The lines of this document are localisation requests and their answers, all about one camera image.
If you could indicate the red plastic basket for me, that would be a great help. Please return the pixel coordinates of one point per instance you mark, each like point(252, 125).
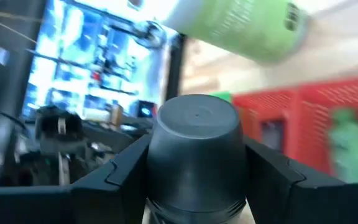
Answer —
point(315, 124)
point(250, 102)

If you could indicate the green plastic basket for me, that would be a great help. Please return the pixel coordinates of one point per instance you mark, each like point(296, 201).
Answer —
point(222, 97)

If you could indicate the green toiletry tube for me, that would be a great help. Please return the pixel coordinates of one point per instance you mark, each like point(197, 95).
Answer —
point(350, 149)

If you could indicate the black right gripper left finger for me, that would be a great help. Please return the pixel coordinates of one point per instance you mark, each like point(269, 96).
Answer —
point(126, 193)

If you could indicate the green white disinfecting wipes canister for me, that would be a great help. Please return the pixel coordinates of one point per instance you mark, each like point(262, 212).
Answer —
point(244, 28)

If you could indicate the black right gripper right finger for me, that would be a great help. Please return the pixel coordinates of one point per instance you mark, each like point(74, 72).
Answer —
point(278, 199)

